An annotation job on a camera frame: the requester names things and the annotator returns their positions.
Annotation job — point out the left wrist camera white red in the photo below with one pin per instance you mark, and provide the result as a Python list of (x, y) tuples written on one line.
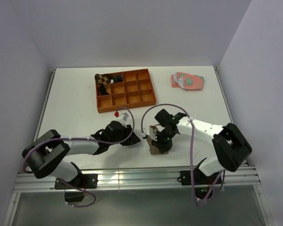
[(121, 116)]

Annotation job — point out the black white striped sock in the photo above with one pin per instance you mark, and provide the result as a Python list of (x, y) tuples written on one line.
[(116, 79)]

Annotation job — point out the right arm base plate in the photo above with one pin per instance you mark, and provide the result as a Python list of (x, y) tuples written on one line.
[(200, 178)]

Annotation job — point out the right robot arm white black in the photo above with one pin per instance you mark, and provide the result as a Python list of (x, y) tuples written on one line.
[(231, 148)]

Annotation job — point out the orange compartment tray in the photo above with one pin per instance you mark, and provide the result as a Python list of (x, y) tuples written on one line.
[(135, 91)]

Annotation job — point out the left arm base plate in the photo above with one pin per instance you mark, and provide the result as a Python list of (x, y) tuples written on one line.
[(82, 181)]

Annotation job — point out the brown sock striped cuff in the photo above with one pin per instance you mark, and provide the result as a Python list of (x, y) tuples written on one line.
[(153, 149)]

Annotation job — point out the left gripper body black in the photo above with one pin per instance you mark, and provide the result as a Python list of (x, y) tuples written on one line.
[(125, 132)]

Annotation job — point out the checkered brown rolled sock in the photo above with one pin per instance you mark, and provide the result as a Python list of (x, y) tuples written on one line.
[(102, 80)]

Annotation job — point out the pink green dotted sock pair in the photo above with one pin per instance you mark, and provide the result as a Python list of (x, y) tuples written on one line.
[(187, 81)]

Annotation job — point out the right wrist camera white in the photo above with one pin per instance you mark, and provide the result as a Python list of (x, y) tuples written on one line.
[(150, 131)]

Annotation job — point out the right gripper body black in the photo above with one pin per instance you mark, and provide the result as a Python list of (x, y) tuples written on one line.
[(164, 139)]

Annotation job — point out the aluminium rail frame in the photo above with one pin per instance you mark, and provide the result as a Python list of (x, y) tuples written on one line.
[(134, 179)]

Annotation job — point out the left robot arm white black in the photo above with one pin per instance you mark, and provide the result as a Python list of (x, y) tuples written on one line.
[(45, 156)]

